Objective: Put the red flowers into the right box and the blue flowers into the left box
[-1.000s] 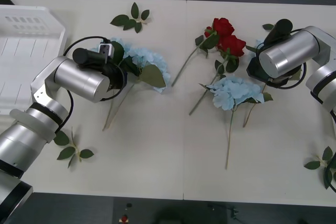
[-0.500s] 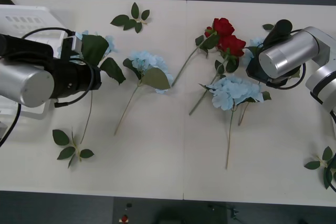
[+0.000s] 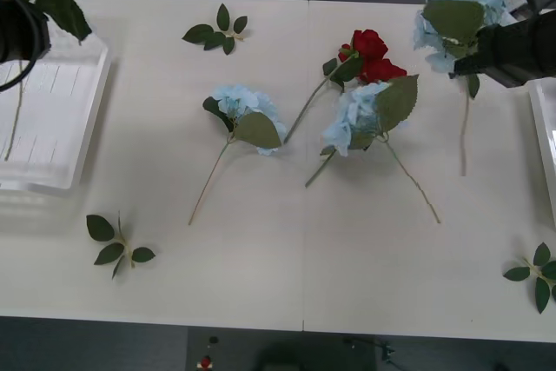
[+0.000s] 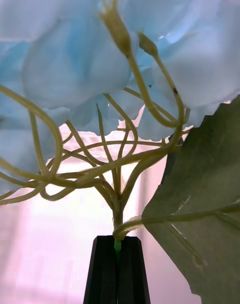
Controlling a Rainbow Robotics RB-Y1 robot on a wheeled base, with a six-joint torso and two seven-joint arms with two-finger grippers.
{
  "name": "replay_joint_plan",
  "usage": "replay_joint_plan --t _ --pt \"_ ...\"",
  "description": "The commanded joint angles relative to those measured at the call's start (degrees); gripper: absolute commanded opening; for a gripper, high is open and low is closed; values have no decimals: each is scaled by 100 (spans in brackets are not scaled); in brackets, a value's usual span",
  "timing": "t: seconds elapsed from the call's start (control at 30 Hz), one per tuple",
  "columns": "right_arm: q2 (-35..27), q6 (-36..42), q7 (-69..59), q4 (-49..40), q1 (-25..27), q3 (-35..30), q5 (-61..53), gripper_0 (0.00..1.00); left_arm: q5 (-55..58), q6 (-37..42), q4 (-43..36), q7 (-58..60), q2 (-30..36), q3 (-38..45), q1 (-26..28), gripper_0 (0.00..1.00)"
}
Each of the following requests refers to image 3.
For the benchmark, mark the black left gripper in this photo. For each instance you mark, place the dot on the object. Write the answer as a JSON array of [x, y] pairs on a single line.
[[8, 32]]

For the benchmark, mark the shallow white box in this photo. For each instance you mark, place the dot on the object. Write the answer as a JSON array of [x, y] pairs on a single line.
[[548, 127], [56, 127]]

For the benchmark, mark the red button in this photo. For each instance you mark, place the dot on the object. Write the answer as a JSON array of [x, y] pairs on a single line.
[[206, 362]]

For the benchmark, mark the green leaf twig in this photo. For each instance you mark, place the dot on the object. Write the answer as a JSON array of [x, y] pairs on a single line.
[[541, 293], [99, 227], [197, 33]]

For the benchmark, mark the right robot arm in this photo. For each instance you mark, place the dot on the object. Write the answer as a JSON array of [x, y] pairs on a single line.
[[548, 41]]

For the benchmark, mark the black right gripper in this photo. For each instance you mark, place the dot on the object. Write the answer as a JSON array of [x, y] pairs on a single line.
[[512, 43]]

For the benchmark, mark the pale blue flower green stem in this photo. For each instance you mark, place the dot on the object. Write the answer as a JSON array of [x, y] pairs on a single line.
[[456, 19], [243, 99], [56, 6], [356, 110]]

